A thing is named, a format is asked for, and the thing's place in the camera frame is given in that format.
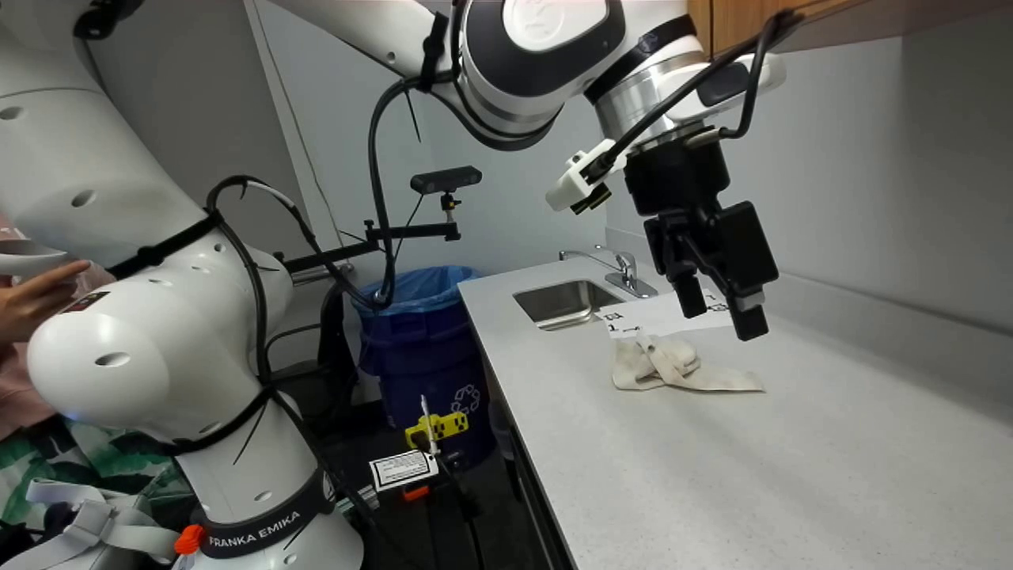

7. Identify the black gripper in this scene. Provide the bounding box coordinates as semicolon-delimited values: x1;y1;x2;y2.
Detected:
624;142;778;341

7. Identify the cream cloth towel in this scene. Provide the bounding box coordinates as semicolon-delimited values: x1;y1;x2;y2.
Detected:
612;337;760;394

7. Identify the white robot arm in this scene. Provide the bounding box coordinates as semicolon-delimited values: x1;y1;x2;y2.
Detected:
0;0;801;570

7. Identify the person's hand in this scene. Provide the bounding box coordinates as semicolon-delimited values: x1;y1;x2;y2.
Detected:
0;261;88;345

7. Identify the white paper sheet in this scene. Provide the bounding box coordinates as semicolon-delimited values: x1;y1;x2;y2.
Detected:
599;300;730;337

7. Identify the stainless steel sink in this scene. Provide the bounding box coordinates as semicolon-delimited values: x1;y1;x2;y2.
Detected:
514;279;617;331

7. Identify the yellow clamp tool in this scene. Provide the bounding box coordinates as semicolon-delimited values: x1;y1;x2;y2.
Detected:
405;409;468;452

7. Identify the blue trash bin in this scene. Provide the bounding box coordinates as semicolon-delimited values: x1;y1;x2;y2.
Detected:
361;265;494;472

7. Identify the white label tag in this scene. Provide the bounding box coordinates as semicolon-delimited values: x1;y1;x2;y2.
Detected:
369;449;439;492

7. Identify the green patterned cloth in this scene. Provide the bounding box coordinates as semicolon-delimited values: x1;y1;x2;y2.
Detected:
0;417;195;528

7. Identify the person in pink shirt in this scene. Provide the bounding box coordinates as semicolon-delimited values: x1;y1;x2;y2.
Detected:
0;216;115;448

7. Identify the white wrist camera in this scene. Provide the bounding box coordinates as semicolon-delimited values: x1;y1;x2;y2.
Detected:
546;148;612;216

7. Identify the wooden wall cabinet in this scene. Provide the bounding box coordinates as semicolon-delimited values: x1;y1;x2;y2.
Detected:
688;0;1013;60

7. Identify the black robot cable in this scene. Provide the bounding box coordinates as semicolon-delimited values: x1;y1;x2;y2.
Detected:
202;9;788;320

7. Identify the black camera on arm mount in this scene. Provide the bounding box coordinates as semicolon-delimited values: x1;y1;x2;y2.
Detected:
281;164;484;279

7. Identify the grey strap bag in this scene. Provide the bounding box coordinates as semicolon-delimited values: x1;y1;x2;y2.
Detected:
0;482;178;570

